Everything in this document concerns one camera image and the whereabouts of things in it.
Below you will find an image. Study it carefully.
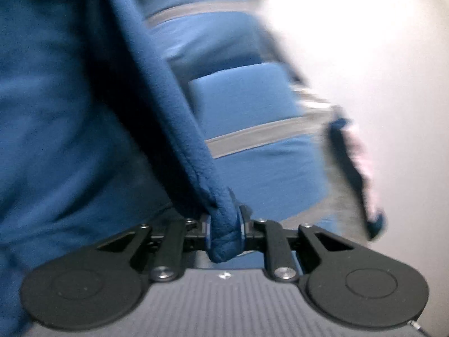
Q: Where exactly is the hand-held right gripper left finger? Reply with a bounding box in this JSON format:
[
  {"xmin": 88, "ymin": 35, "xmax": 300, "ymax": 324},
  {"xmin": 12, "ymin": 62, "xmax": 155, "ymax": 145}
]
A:
[{"xmin": 95, "ymin": 213, "xmax": 213, "ymax": 283}]

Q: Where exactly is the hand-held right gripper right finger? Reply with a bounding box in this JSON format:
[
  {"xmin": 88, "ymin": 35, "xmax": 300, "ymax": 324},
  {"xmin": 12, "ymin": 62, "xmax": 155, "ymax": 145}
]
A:
[{"xmin": 239, "ymin": 205, "xmax": 356, "ymax": 282}]

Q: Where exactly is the blue and navy fleece jacket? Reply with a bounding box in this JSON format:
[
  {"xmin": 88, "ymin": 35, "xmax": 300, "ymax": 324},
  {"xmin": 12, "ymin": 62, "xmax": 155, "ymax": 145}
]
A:
[{"xmin": 0, "ymin": 0, "xmax": 248, "ymax": 334}]

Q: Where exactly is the navy and pink garment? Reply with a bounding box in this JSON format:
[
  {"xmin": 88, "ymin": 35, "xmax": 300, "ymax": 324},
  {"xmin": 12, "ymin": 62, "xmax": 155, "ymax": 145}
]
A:
[{"xmin": 327, "ymin": 115, "xmax": 387, "ymax": 242}]

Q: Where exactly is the small blue grey-striped pillow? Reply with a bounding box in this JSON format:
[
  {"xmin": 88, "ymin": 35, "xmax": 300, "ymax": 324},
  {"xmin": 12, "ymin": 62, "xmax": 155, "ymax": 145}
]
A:
[{"xmin": 187, "ymin": 61, "xmax": 339, "ymax": 227}]

